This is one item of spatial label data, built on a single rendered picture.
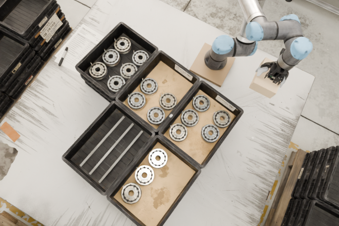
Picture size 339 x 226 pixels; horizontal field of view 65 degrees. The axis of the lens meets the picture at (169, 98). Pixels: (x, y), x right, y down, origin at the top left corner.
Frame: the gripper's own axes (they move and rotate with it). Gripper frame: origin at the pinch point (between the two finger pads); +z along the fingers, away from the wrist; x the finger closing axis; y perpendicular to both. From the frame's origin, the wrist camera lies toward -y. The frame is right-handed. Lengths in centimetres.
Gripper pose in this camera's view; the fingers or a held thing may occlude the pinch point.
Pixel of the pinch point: (269, 76)
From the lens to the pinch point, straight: 145.3
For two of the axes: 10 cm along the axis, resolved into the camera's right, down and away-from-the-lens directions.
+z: -0.5, 3.1, 9.5
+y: -4.8, 8.3, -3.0
